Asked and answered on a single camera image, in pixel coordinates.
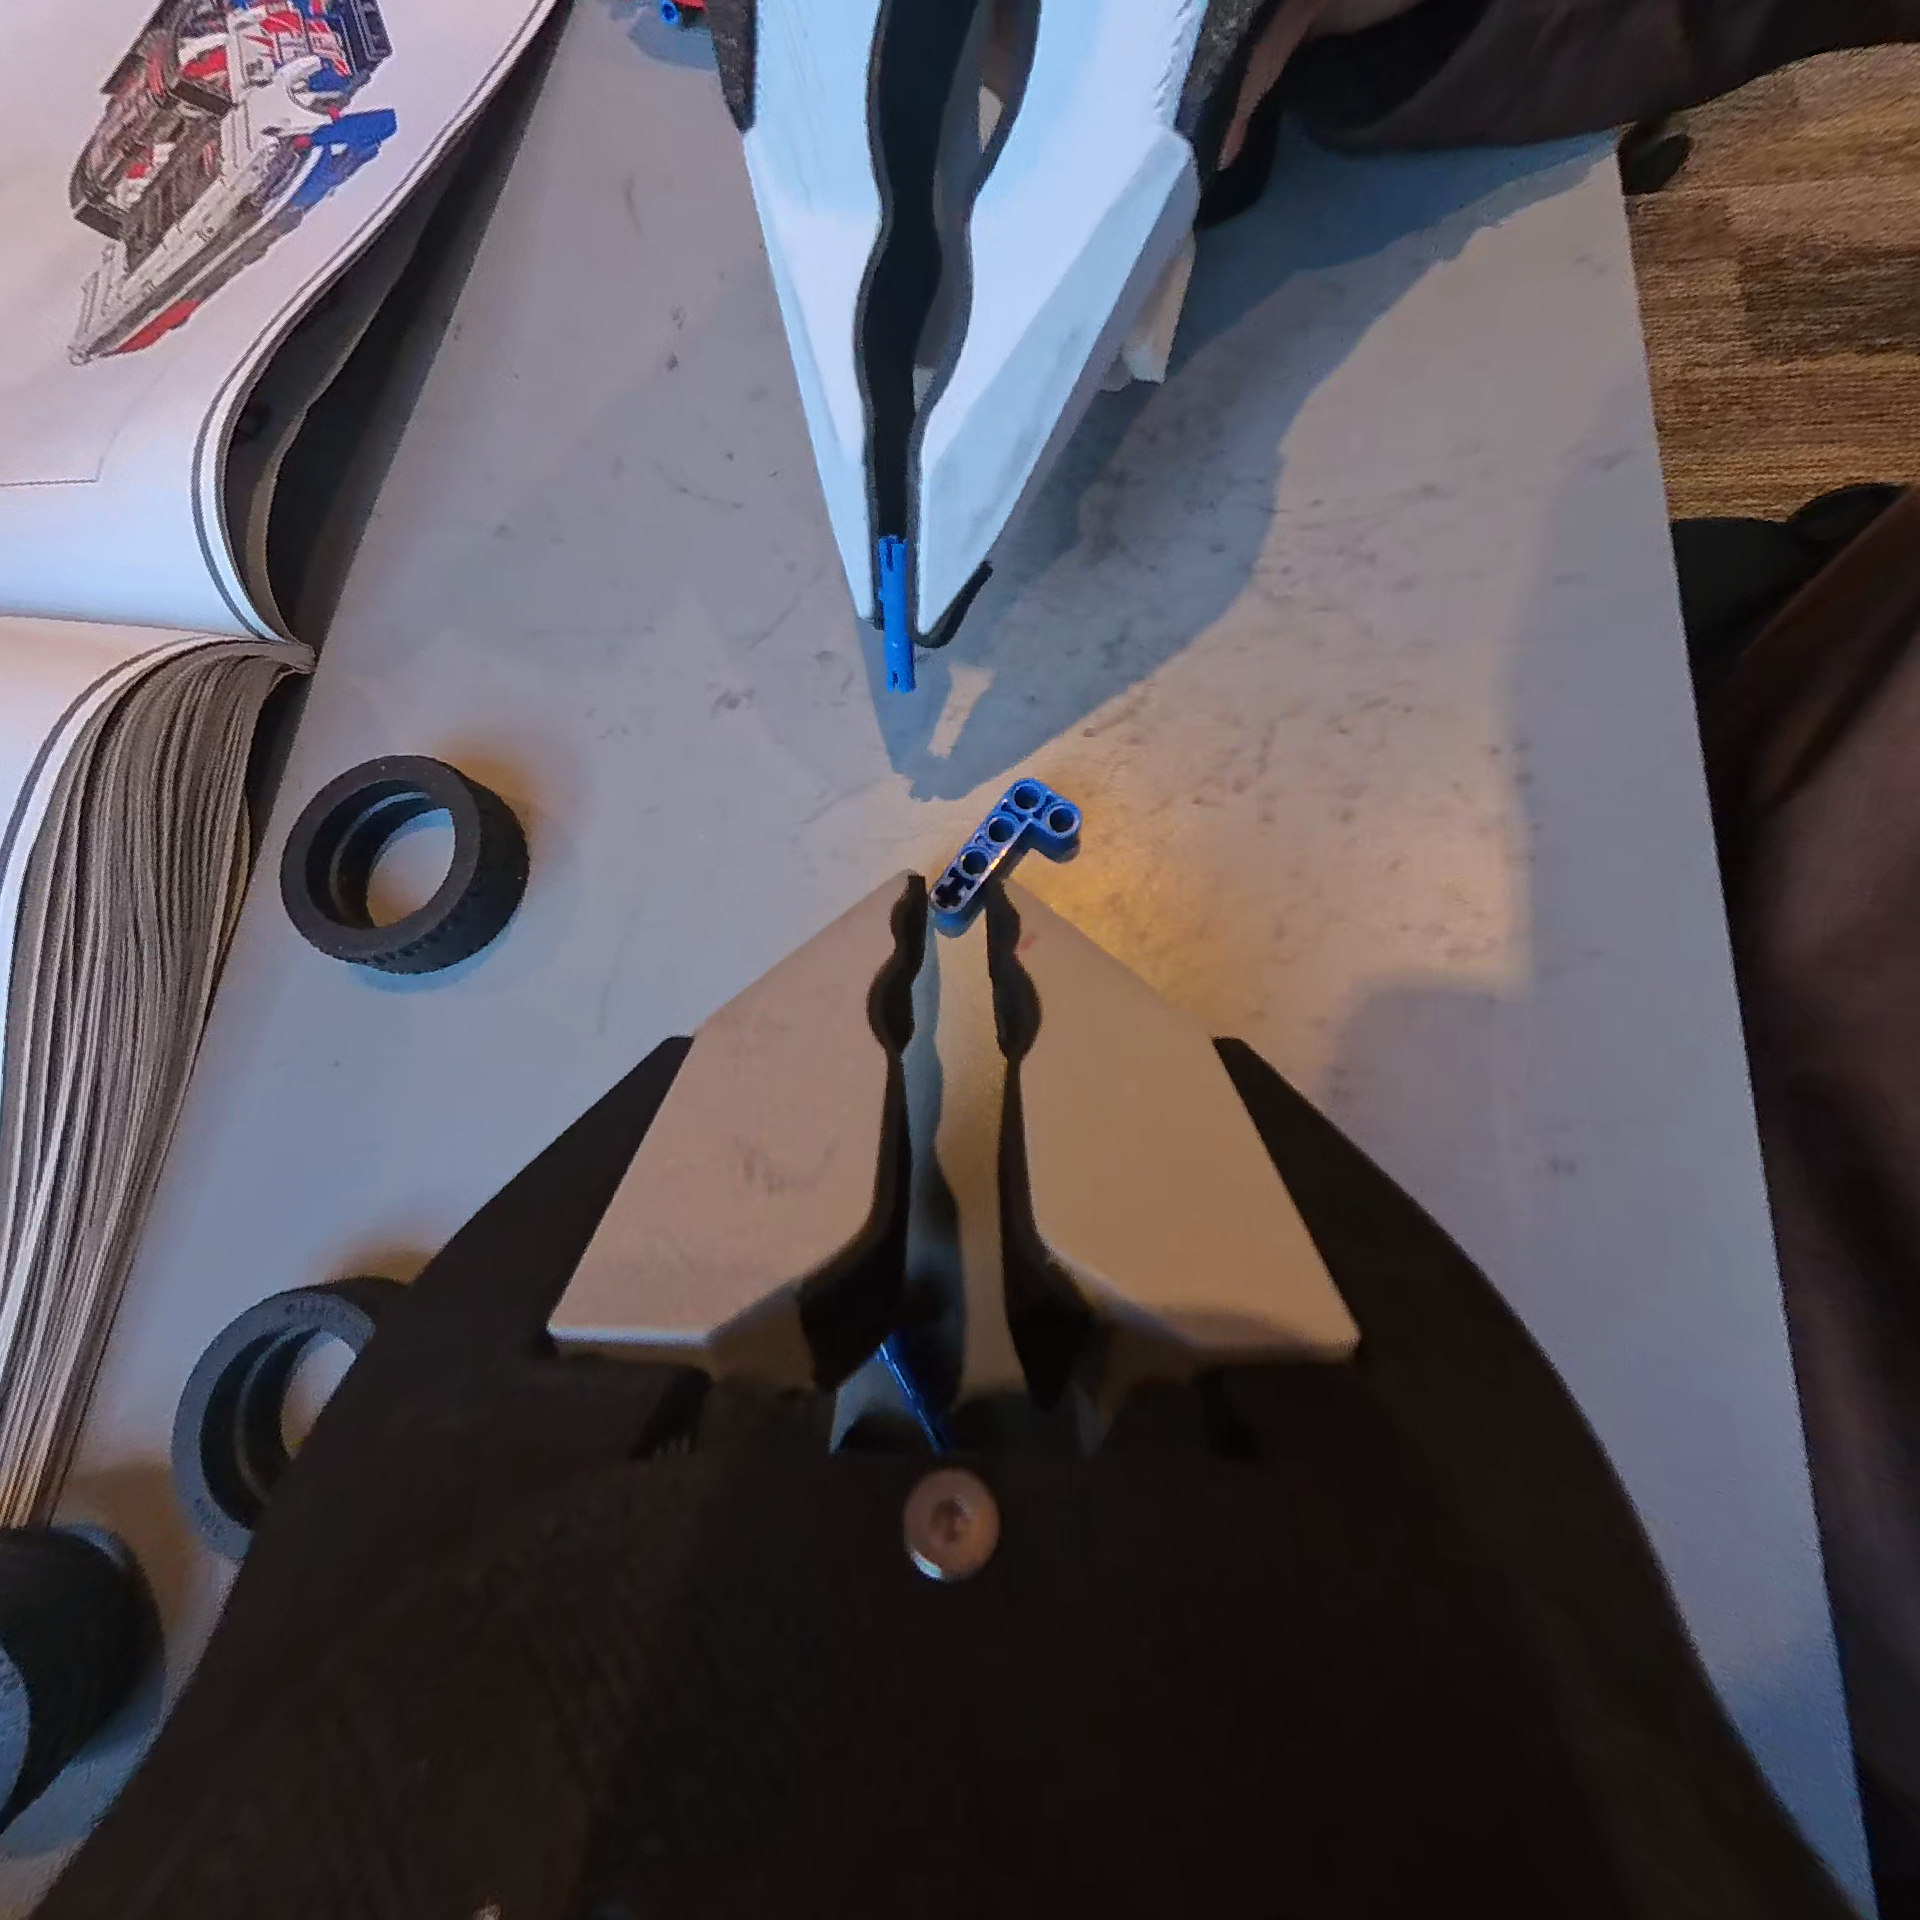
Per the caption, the black backpack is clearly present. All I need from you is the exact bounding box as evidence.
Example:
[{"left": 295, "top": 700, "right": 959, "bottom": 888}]
[{"left": 1668, "top": 481, "right": 1909, "bottom": 723}]

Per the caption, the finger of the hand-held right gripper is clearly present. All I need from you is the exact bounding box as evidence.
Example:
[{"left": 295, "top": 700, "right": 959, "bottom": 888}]
[
  {"left": 741, "top": 0, "right": 919, "bottom": 624},
  {"left": 911, "top": 0, "right": 1205, "bottom": 650}
]

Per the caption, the blue L-shaped beam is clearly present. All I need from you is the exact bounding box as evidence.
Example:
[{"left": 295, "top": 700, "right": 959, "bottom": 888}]
[{"left": 927, "top": 779, "right": 1085, "bottom": 943}]

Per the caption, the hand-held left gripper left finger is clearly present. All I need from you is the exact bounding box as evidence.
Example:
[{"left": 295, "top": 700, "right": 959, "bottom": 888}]
[{"left": 546, "top": 871, "right": 931, "bottom": 1395}]

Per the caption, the grey desk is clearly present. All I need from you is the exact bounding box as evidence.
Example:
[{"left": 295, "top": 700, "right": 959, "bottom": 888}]
[{"left": 30, "top": 0, "right": 1877, "bottom": 1908}]

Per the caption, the blue connector pin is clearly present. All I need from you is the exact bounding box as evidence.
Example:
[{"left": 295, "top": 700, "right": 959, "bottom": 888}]
[
  {"left": 875, "top": 1339, "right": 952, "bottom": 1455},
  {"left": 871, "top": 534, "right": 922, "bottom": 697}
]

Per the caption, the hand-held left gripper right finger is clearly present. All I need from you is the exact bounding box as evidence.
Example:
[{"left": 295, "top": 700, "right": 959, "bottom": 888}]
[{"left": 977, "top": 872, "right": 1361, "bottom": 1413}]

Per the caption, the open instruction booklet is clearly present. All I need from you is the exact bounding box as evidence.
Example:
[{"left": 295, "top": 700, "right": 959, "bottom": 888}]
[{"left": 0, "top": 0, "right": 569, "bottom": 1521}]

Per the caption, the person's right hand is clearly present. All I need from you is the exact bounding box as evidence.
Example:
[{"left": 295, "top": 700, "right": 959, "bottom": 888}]
[{"left": 1225, "top": 0, "right": 1351, "bottom": 171}]

